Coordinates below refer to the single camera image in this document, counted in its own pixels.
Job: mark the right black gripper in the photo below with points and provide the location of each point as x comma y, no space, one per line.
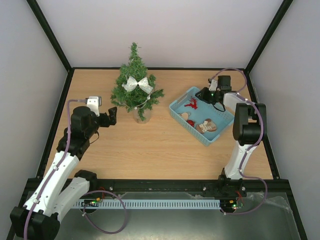
206,94

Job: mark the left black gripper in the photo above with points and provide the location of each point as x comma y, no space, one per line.
112,116

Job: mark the small green christmas tree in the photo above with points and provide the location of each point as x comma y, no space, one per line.
135,64

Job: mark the white mesh bow ornament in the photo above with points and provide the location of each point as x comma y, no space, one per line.
143,84

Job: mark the red beaded ornament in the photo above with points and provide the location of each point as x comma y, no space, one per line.
192,103

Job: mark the fairy light string white beads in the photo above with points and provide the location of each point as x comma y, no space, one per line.
136,100

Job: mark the light blue plastic basket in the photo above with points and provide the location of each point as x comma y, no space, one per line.
204,111

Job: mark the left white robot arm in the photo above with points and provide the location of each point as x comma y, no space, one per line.
41,215

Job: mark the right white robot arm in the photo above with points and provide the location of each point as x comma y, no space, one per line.
249,125

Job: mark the gingerbread figure ornament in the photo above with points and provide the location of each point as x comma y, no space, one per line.
208,126

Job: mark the wooden heart ornament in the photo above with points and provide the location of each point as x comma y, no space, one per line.
185,115

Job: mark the red ball ornament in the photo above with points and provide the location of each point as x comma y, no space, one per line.
191,122

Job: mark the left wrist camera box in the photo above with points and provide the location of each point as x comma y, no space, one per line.
94,102

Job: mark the white cable duct rail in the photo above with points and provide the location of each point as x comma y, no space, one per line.
157,204

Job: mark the black frame rail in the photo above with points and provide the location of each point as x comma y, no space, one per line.
221,187

